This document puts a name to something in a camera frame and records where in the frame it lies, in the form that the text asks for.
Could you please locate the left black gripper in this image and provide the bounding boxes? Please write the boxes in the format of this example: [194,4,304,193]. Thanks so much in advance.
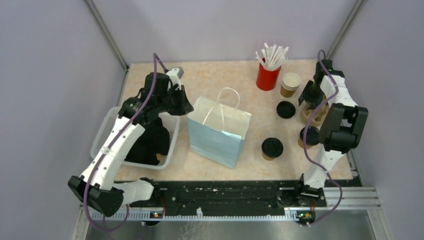
[156,84,194,116]

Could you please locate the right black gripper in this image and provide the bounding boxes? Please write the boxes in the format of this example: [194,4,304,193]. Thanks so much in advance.
[298,80,325,111]

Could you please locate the light blue paper bag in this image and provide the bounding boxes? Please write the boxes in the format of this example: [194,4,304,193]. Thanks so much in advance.
[187,87,252,169]

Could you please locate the black plastic cup lid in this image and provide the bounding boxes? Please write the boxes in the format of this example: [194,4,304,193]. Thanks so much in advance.
[299,126,320,146]

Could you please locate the brown paper coffee cup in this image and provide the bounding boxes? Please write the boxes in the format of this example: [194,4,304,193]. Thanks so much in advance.
[297,138,312,149]

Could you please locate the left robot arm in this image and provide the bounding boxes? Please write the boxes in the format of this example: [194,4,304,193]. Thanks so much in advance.
[67,67,194,217]

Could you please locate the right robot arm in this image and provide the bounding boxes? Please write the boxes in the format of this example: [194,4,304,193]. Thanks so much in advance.
[293,59,369,206]

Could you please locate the cardboard cup carrier tray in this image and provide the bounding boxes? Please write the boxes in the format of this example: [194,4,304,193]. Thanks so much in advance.
[300,102,330,128]

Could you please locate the stacked brown paper cups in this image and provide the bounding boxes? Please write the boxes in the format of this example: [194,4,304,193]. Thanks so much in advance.
[280,72,302,98]

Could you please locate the stack of black lids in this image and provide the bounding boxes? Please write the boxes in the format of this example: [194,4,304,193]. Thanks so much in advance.
[276,101,296,119]

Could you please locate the black cloth in basket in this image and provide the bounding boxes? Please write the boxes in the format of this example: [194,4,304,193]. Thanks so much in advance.
[125,117,170,166]

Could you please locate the red ribbed straw cup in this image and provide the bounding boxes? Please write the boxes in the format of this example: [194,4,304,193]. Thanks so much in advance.
[256,64,282,91]

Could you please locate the white wrapped straws bundle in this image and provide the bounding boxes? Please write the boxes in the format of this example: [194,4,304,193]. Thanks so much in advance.
[255,42,290,72]

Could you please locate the clear plastic basket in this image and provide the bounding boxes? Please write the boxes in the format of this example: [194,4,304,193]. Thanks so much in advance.
[90,106,180,170]

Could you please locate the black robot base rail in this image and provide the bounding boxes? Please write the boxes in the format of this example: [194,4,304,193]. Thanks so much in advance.
[97,179,362,220]

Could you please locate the white toothed cable rail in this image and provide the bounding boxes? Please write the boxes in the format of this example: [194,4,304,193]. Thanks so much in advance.
[105,207,299,222]

